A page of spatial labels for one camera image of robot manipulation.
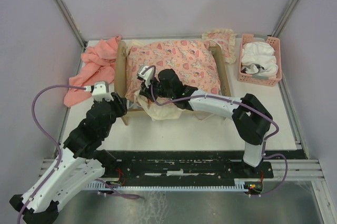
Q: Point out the left aluminium frame post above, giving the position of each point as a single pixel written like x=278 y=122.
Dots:
x=70 y=22

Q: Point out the white slotted cable duct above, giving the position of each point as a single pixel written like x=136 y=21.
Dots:
x=187 y=183

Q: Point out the right aluminium frame post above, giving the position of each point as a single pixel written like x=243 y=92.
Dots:
x=285 y=17

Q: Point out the small pink frilled pillow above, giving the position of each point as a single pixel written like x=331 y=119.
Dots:
x=225 y=39

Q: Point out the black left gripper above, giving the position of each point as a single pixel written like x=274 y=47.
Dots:
x=120 y=103

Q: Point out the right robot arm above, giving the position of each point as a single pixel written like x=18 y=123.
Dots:
x=251 y=119

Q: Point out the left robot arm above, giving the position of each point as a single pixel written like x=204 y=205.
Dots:
x=78 y=163

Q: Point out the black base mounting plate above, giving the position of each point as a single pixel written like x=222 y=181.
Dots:
x=228 y=164

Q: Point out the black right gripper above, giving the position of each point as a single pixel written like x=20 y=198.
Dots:
x=147 y=91

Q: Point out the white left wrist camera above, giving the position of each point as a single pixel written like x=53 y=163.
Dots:
x=100 y=91

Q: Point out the white cloth in basket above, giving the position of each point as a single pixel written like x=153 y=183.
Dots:
x=258 y=58

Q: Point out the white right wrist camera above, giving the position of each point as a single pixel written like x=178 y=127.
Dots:
x=146 y=74

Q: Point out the wooden striped pet bed frame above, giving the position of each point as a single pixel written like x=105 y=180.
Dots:
x=120 y=77

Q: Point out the salmon pink cloth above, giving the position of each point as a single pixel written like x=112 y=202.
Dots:
x=99 y=63

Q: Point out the aluminium frame post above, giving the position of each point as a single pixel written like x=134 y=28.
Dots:
x=285 y=17
x=70 y=22

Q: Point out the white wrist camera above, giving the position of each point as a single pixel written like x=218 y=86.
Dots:
x=100 y=91
x=146 y=74

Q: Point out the pink plastic basket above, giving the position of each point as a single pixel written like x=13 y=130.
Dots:
x=252 y=79

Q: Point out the pink unicorn print mattress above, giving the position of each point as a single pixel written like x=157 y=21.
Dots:
x=190 y=60

